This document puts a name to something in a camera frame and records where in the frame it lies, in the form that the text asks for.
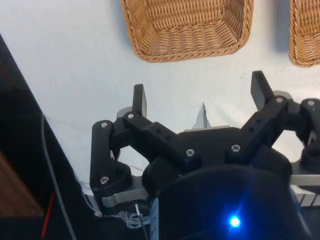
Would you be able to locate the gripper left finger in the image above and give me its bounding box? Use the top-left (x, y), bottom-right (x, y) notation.
top-left (89, 83), bottom-right (202, 201)

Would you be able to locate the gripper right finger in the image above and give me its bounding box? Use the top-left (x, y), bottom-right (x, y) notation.
top-left (224, 70), bottom-right (320, 173)

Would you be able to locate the brown wicker basket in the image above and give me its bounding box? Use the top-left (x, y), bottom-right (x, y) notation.
top-left (119, 0), bottom-right (255, 64)
top-left (288, 0), bottom-right (320, 69)

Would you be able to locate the grey cable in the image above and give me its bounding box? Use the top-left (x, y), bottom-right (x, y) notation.
top-left (40, 115), bottom-right (78, 240)

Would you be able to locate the red cable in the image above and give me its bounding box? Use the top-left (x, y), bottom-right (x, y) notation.
top-left (41, 192), bottom-right (56, 238)

